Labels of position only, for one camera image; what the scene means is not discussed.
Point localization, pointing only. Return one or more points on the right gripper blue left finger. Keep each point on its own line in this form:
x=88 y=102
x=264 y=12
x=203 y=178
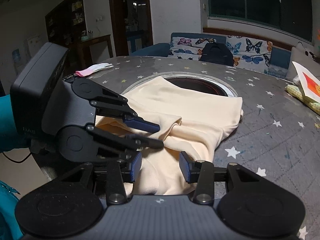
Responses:
x=118 y=172

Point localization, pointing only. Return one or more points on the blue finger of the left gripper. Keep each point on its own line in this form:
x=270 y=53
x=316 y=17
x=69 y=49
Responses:
x=142 y=124
x=130 y=139

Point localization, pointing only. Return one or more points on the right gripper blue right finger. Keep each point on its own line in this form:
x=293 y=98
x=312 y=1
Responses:
x=201 y=173

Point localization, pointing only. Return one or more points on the cream fabric garment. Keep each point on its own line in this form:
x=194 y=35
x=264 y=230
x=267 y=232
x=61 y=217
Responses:
x=189 y=121

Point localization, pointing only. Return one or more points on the dark wooden side table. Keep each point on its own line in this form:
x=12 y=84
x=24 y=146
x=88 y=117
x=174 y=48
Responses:
x=95 y=50

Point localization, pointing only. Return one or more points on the round black induction cooktop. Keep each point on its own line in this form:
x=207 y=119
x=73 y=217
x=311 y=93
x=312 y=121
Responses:
x=197 y=85

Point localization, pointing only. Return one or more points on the grey star patterned table cover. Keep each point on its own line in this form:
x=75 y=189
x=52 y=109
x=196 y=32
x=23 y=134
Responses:
x=277 y=134

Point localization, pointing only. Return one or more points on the black backpack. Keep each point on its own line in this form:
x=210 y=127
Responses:
x=217 y=53

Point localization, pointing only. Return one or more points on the blue sofa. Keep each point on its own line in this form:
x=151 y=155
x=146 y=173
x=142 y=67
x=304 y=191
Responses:
x=279 y=62

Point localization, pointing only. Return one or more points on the green patterned small quilt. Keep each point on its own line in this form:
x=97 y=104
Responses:
x=297 y=93

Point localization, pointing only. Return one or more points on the white paper with orange print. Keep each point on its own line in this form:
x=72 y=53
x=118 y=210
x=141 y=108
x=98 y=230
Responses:
x=308 y=82

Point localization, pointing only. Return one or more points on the grey cushion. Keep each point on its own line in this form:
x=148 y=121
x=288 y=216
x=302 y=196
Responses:
x=299 y=56

